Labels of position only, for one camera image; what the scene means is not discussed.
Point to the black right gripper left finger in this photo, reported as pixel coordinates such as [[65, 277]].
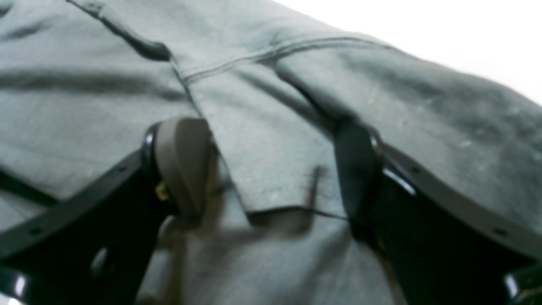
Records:
[[94, 248]]

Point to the dark grey t-shirt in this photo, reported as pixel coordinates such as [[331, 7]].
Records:
[[83, 80]]

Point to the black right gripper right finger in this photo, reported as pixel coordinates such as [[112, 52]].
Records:
[[443, 248]]

